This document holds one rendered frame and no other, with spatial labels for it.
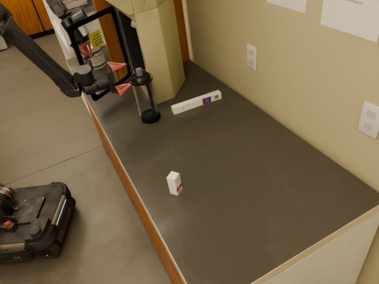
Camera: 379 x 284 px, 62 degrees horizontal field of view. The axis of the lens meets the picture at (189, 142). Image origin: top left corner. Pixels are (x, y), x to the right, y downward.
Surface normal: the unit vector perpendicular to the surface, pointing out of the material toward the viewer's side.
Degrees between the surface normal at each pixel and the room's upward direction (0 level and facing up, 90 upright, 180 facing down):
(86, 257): 0
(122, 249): 0
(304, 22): 90
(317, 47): 90
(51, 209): 0
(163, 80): 90
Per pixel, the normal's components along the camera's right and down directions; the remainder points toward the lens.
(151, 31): 0.46, 0.51
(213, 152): -0.13, -0.77
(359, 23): -0.88, 0.38
